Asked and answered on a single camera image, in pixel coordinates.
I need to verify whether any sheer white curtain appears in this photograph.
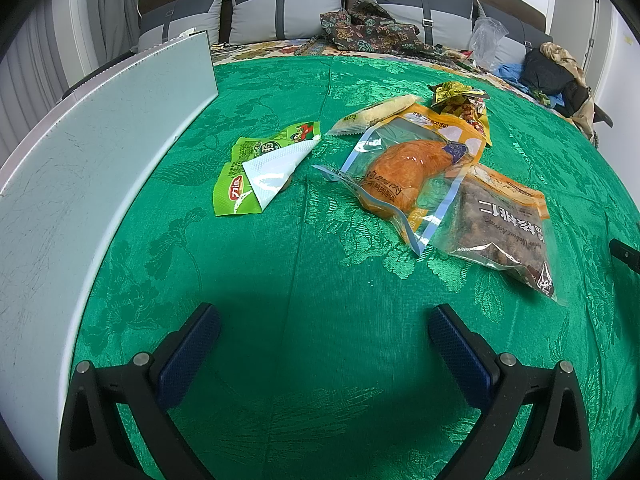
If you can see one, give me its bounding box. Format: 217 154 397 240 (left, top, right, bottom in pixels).
0 10 81 136

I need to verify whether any pile of clothes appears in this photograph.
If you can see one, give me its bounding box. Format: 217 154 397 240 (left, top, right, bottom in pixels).
540 41 598 146

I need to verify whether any clear plastic bag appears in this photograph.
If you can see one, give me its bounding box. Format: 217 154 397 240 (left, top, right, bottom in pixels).
468 16 508 71

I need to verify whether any pale yellow bread packet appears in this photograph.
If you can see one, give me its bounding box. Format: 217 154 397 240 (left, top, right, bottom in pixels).
326 94 420 137

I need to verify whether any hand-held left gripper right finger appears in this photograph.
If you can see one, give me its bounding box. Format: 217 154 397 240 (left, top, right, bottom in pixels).
428 304 593 480

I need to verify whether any blue cloth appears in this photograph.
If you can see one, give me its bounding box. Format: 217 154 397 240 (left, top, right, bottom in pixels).
495 61 531 93

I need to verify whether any white door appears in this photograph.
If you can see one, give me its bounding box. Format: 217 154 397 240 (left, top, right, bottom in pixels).
582 0 621 86

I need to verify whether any green patterned blanket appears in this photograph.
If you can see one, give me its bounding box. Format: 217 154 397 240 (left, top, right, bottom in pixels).
70 55 640 480

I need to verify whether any floral bedsheet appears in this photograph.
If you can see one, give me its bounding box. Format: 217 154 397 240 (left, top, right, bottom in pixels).
210 35 571 111

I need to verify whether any dark floral cloth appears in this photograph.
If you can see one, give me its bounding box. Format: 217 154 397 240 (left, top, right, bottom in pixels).
320 0 446 58

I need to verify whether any orange red snack packet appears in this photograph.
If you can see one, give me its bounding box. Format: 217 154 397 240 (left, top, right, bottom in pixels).
440 89 493 148

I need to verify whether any gold green snack packet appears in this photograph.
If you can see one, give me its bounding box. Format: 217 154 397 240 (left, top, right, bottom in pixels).
431 81 476 108

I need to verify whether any clear chicken leg packet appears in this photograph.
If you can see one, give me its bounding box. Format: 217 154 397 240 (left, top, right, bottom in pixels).
311 105 488 259

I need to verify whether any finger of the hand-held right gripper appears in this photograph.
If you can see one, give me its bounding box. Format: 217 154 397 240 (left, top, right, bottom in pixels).
608 238 640 275

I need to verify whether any grey curtain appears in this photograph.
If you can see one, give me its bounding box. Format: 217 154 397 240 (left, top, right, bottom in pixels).
97 0 141 68

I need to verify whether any brown walnut packet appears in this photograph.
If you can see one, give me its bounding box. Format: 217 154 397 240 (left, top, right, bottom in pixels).
430 162 571 306

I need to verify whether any black bag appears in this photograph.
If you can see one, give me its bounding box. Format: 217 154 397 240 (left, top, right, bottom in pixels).
520 47 578 93

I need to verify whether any grey two-tone pillow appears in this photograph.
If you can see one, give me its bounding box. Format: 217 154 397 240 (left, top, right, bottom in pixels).
361 0 476 48
137 0 228 53
229 0 348 46

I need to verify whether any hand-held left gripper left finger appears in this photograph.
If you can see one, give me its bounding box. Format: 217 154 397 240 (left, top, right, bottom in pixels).
57 302 222 480

